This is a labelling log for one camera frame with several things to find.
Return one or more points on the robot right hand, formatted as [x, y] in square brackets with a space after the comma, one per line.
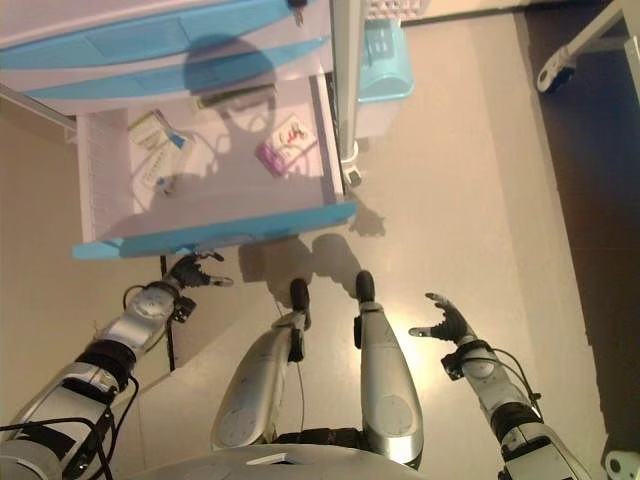
[452, 325]

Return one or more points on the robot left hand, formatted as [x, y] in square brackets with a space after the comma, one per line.
[187, 272]

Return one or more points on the blue-fronted medicine drawer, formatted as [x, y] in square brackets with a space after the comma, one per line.
[225, 200]

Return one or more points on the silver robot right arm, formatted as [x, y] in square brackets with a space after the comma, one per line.
[500, 390]

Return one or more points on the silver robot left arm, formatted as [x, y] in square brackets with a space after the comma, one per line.
[115, 335]

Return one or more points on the pink medicine box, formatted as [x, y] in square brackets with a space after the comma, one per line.
[275, 157]

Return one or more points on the green striped medicine box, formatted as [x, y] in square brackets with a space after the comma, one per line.
[207, 101]

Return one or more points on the thin blue-fronted cart drawer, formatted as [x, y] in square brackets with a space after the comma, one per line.
[135, 42]
[100, 87]

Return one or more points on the white box with blue dot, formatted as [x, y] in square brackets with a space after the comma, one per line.
[150, 172]

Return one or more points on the small blue white packet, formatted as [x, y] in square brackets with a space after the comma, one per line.
[176, 141]

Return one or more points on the small green white box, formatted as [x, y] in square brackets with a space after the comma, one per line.
[150, 129]

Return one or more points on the white card with red scribbles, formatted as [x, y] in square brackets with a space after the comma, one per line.
[300, 130]

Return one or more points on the grey cart caster wheel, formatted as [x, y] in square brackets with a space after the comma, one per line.
[353, 167]

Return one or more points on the grey robot torso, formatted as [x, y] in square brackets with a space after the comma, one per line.
[225, 465]

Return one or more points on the white equipment caster wheel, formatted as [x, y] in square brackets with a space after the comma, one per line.
[620, 457]
[555, 70]

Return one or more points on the white medical cart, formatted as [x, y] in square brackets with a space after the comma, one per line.
[345, 75]

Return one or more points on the blue lidded waste bin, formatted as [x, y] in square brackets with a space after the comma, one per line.
[385, 65]

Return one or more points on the black cart keys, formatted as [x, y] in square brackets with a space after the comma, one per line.
[299, 12]

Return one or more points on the white mesh cart basket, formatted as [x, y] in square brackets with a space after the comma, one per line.
[395, 7]

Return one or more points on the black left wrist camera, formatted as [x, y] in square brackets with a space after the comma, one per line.
[183, 310]

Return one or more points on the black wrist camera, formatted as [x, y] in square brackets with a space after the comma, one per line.
[183, 310]
[452, 367]

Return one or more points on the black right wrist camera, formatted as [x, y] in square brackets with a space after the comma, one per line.
[452, 367]

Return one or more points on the grey wheeled equipment frame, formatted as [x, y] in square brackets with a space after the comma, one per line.
[595, 27]

